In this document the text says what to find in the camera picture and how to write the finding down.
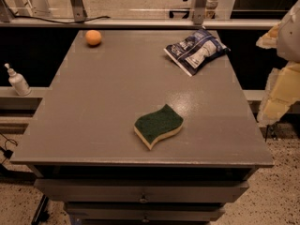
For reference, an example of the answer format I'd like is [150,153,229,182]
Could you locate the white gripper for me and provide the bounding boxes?
[256,0,300,126]

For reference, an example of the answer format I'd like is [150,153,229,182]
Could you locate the orange fruit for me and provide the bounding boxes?
[85,30,102,46]

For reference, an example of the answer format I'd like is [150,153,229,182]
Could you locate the blue chip bag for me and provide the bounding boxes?
[164,29,230,77]

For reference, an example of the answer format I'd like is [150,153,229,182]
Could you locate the green yellow scrub sponge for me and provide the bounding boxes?
[134,104,184,150]

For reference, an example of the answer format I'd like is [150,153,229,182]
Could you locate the white pump bottle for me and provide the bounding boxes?
[5,63,31,97]

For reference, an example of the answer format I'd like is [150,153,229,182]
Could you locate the metal frame bracket right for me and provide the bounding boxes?
[191,0,207,25]

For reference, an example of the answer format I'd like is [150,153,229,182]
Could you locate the metal frame bracket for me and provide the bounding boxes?
[191,0,207,25]
[70,0,87,23]

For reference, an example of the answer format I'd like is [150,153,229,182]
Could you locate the metal frame bracket left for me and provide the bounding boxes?
[70,0,87,23]

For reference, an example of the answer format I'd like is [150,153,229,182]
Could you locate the black cable on ledge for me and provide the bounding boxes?
[12,14,111,24]

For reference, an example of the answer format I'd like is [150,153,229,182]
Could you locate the black floor cable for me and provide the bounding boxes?
[0,132,19,166]

